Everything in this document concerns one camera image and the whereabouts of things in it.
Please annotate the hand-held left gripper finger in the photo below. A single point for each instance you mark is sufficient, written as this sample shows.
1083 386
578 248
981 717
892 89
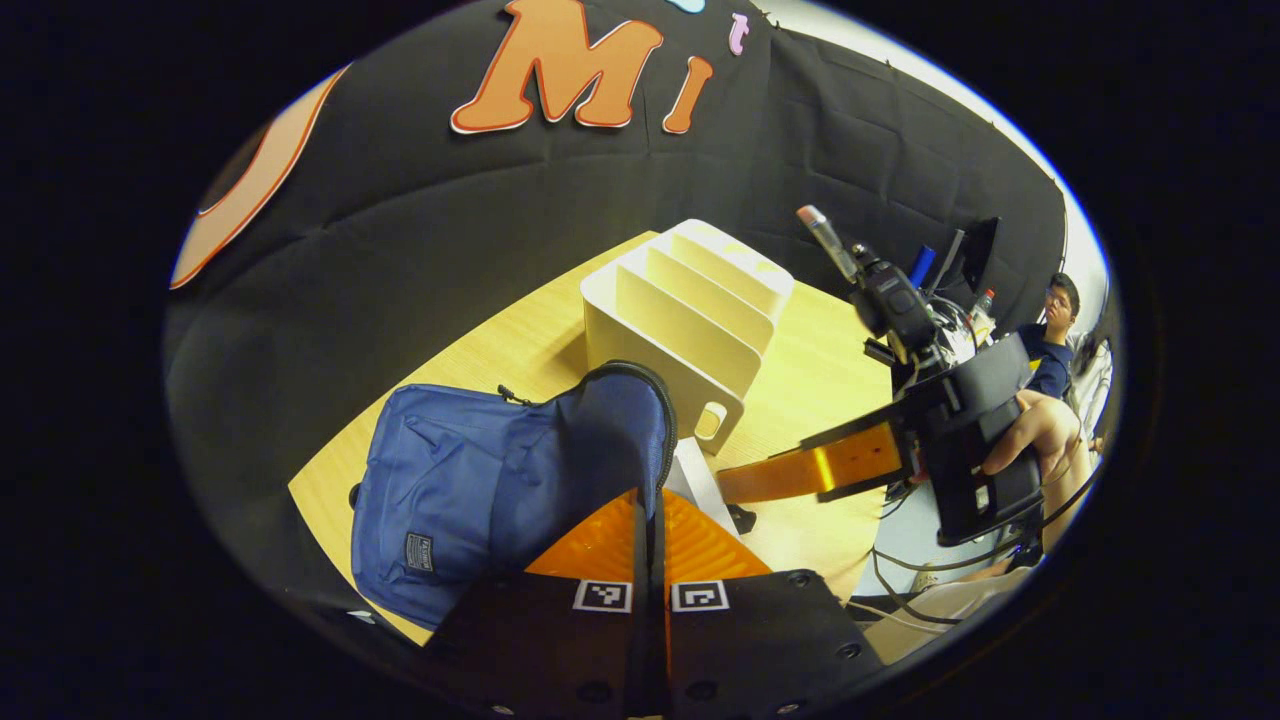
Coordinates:
641 600
659 600

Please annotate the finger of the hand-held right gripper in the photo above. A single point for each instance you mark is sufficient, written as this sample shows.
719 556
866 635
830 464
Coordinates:
810 468

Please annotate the grey portrait cover book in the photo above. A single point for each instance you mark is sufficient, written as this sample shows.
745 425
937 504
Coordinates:
700 490

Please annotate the white bookshelf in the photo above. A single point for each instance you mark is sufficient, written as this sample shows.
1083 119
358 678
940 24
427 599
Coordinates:
680 320

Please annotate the blue schoolbag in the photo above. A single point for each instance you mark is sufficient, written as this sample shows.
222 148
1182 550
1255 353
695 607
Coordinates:
480 480

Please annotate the red capped bottle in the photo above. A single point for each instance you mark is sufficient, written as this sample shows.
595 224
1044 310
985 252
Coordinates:
982 312

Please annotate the blue bottle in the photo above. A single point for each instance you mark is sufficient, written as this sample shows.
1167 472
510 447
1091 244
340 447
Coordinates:
921 267

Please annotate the person's light clothing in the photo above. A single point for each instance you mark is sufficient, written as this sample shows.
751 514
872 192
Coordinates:
950 620

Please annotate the black backdrop cloth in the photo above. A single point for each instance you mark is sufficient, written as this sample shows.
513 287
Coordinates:
450 230

